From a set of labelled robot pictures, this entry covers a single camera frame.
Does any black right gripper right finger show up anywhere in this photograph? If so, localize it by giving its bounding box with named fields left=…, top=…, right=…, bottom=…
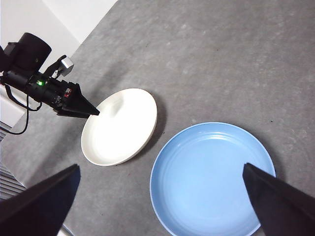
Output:
left=242, top=162, right=315, bottom=236

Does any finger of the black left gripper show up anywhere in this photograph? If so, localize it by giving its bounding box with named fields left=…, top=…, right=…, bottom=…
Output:
left=56, top=108, right=97, bottom=119
left=62, top=83, right=100, bottom=116

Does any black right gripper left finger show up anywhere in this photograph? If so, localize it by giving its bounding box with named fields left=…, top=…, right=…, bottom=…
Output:
left=0, top=164, right=81, bottom=236

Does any white round plate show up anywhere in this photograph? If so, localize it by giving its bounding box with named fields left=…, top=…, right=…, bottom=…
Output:
left=81, top=88, right=158, bottom=167

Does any blue round plate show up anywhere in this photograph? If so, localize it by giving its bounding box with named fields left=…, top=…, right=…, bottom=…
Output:
left=149, top=121, right=277, bottom=236

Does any grey ribbed panel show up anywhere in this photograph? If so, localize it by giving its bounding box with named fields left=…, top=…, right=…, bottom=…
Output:
left=0, top=121, right=28, bottom=201

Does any pale grey camera box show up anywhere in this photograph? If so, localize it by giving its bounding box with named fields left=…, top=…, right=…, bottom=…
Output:
left=60, top=57, right=75, bottom=76

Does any black cable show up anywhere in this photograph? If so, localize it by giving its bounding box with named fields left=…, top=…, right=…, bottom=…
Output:
left=4, top=83, right=42, bottom=111
left=2, top=95, right=30, bottom=135

